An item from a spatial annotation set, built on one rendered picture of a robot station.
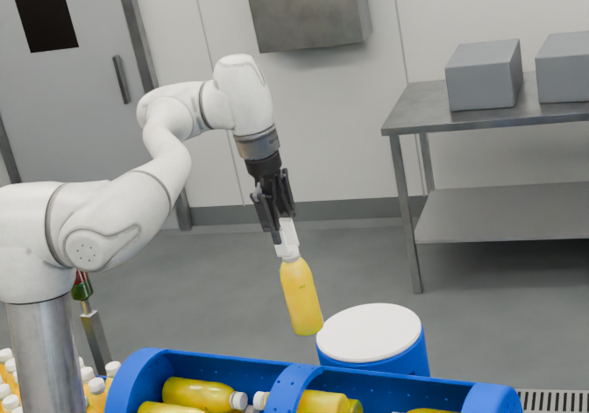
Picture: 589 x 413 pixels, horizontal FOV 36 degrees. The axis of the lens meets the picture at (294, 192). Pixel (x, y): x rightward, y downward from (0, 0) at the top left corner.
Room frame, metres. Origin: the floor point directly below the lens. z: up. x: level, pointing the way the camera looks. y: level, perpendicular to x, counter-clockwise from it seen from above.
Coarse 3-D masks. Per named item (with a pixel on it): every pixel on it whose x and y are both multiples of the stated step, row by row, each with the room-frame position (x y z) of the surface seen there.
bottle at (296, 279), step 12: (288, 264) 1.80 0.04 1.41; (300, 264) 1.80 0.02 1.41; (288, 276) 1.79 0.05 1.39; (300, 276) 1.79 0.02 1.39; (312, 276) 1.81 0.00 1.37; (288, 288) 1.79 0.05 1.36; (300, 288) 1.78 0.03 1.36; (312, 288) 1.80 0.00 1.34; (288, 300) 1.79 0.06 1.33; (300, 300) 1.78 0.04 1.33; (312, 300) 1.79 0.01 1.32; (288, 312) 1.81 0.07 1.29; (300, 312) 1.78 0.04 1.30; (312, 312) 1.79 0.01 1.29; (300, 324) 1.78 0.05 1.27; (312, 324) 1.78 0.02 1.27
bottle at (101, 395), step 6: (102, 390) 1.98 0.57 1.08; (108, 390) 2.00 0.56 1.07; (90, 396) 1.99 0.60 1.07; (96, 396) 1.98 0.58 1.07; (102, 396) 1.98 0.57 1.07; (90, 402) 1.98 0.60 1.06; (96, 402) 1.97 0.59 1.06; (102, 402) 1.97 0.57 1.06; (96, 408) 1.97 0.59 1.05; (102, 408) 1.96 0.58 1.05
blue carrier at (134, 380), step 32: (160, 352) 1.87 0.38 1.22; (192, 352) 1.86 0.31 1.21; (128, 384) 1.77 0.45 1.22; (160, 384) 1.92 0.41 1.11; (256, 384) 1.86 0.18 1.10; (288, 384) 1.62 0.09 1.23; (320, 384) 1.77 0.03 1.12; (352, 384) 1.72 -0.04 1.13; (384, 384) 1.68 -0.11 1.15; (416, 384) 1.63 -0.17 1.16; (448, 384) 1.58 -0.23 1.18; (480, 384) 1.50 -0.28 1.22
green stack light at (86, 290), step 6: (84, 282) 2.37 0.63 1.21; (90, 282) 2.39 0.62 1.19; (72, 288) 2.37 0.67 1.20; (78, 288) 2.36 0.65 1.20; (84, 288) 2.37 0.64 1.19; (90, 288) 2.38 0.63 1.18; (72, 294) 2.37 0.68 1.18; (78, 294) 2.36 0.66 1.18; (84, 294) 2.36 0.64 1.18; (90, 294) 2.38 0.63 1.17
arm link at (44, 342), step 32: (0, 192) 1.35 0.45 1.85; (32, 192) 1.32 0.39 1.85; (0, 224) 1.30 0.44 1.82; (32, 224) 1.28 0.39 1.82; (0, 256) 1.29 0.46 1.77; (32, 256) 1.28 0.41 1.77; (0, 288) 1.29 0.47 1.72; (32, 288) 1.28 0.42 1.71; (64, 288) 1.31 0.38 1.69; (32, 320) 1.28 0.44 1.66; (64, 320) 1.30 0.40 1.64; (32, 352) 1.27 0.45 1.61; (64, 352) 1.29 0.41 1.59; (32, 384) 1.26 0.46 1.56; (64, 384) 1.27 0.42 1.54
